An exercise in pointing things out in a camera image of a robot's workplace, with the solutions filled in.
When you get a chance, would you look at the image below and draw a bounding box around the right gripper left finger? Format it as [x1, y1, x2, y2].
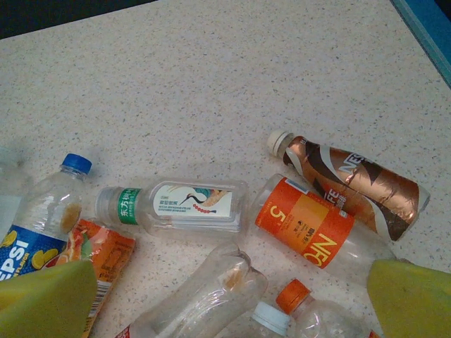
[0, 259, 98, 338]

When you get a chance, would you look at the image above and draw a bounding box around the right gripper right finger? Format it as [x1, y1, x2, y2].
[368, 260, 451, 338]

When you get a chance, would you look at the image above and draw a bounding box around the orange juice label bottle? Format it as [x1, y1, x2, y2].
[52, 218, 137, 338]

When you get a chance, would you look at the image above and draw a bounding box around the Pepsi bottle blue cap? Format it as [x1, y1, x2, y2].
[0, 153, 93, 282]

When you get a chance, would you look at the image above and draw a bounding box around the clear bottle orange cap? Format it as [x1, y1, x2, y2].
[276, 279, 380, 338]

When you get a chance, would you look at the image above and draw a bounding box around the brown Nescafe bottle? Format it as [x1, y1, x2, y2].
[266, 130, 431, 243]

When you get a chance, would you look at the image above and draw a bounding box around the orange NFC label bottle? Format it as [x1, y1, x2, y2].
[248, 173, 399, 282]

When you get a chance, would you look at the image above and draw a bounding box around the red gold label bottle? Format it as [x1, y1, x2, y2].
[225, 301, 293, 338]

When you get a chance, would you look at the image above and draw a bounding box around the red label red cap bottle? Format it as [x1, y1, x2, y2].
[123, 241, 269, 338]

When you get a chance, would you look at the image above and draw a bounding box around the crane label green neck bottle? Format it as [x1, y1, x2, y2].
[95, 180, 249, 235]

